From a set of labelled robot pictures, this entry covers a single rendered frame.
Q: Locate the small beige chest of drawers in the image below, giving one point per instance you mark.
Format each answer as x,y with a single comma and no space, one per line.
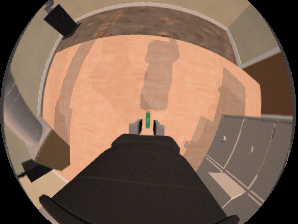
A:
247,189

